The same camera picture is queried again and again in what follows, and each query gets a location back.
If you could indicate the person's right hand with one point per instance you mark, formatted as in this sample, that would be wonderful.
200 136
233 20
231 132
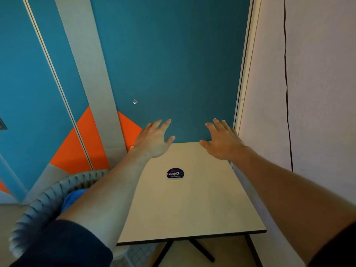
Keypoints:
224 144

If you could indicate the person's left hand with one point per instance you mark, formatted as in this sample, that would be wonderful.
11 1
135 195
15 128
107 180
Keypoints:
151 141

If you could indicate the person's right little finger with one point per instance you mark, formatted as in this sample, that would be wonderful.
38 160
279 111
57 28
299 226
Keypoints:
234 132

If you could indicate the person's left thumb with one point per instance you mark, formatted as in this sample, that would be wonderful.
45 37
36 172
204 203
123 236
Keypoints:
170 141

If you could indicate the person's right middle finger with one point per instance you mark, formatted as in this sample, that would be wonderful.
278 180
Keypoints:
219 123

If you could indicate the person's right thumb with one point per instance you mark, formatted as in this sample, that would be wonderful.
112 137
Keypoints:
205 144

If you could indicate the person's left middle finger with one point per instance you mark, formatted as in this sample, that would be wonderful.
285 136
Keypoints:
157 125

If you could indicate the person's left forearm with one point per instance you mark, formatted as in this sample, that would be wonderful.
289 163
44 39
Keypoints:
108 194

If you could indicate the person's right forearm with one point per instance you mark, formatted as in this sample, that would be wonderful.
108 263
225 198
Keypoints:
292 197

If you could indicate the round purple sticker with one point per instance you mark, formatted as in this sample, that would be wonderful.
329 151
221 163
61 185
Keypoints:
175 173

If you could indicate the black metal table legs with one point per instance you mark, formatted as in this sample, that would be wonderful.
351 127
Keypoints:
201 250

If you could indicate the blue cloth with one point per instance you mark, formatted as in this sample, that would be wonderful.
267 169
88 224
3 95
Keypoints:
71 198

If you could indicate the white plastic container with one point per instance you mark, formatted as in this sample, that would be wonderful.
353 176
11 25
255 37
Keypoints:
121 251

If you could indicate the dark navy left sleeve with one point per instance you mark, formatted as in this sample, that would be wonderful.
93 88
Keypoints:
64 244

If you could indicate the black right sleeve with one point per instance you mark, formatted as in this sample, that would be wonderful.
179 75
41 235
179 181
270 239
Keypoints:
338 248

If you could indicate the grey wall plate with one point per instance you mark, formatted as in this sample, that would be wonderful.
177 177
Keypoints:
2 124

